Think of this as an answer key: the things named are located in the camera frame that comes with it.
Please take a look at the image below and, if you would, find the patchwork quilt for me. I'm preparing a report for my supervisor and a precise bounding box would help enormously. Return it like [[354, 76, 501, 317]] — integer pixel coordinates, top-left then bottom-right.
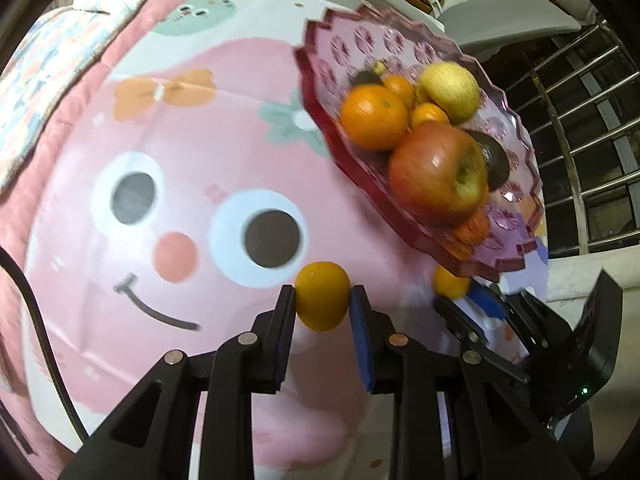
[[0, 0, 152, 192]]

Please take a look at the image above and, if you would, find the mandarin orange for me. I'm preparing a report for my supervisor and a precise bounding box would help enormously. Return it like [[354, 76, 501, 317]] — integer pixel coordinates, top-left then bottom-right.
[[432, 265, 472, 301], [450, 207, 492, 247], [295, 261, 352, 332], [410, 102, 451, 129], [382, 75, 416, 110]]

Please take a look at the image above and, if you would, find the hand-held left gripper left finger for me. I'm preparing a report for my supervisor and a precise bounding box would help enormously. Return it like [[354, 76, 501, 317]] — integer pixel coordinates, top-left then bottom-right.
[[59, 285, 298, 480]]

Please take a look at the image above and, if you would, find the black cable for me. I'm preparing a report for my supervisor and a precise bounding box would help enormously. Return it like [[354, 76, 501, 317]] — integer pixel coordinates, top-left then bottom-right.
[[0, 249, 87, 442]]

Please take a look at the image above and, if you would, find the grey chair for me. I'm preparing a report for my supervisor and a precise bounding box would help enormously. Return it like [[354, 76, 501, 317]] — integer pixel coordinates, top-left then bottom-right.
[[349, 0, 598, 58]]

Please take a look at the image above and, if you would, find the large orange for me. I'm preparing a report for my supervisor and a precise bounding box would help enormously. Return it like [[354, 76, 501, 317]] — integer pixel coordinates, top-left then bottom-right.
[[340, 85, 411, 152]]

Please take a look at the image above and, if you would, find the white cloth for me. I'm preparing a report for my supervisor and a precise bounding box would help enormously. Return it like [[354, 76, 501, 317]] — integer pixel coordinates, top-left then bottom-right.
[[547, 242, 640, 313]]

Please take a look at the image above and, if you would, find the dark overripe banana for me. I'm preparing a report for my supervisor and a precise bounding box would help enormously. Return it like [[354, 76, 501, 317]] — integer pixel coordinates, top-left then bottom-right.
[[349, 60, 387, 87]]

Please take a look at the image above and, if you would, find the speckled yellow pear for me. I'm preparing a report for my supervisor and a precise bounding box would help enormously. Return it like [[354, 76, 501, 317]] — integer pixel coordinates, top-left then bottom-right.
[[416, 61, 481, 125]]

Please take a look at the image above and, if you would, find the red yellow apple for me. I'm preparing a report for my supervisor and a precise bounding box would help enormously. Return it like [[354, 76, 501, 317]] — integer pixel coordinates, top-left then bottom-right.
[[388, 121, 489, 226]]

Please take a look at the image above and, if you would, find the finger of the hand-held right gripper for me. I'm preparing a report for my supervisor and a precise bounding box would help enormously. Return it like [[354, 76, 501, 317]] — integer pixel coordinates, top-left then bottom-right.
[[434, 296, 531, 385], [469, 282, 572, 353]]

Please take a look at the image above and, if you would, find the metal railing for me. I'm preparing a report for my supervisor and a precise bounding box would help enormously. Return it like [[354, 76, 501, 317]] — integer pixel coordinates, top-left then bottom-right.
[[492, 19, 640, 262]]

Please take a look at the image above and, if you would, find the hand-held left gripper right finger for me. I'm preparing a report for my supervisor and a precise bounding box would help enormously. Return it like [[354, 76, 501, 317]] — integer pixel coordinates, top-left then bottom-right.
[[349, 285, 568, 480]]

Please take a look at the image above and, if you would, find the pink plastic tray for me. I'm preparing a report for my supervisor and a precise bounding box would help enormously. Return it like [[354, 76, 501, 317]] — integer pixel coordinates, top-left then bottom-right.
[[294, 2, 546, 283]]

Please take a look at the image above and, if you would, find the dark avocado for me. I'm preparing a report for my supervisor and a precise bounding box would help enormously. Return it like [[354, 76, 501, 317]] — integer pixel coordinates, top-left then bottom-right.
[[465, 130, 511, 193]]

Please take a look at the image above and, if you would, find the pink cartoon face blanket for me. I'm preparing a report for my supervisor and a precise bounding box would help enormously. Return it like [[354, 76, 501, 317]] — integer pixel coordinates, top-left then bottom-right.
[[0, 0, 551, 467]]

